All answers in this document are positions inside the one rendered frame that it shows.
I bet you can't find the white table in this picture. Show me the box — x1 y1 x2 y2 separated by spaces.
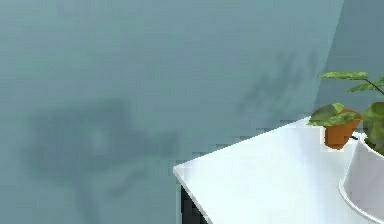
172 115 384 224

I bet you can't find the green house plant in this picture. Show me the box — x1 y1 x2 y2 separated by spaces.
306 70 384 156

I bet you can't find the orange pot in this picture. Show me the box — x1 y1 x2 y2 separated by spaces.
323 108 363 151

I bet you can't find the white plant pot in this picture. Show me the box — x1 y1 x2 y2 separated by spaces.
338 132 384 224

